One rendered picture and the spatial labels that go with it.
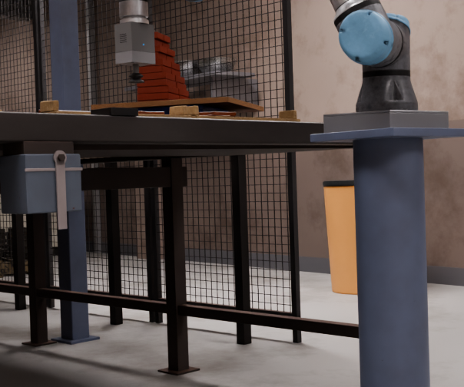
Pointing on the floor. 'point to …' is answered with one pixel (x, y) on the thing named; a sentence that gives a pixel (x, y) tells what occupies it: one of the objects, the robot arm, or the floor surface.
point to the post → (76, 327)
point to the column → (391, 252)
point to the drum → (341, 235)
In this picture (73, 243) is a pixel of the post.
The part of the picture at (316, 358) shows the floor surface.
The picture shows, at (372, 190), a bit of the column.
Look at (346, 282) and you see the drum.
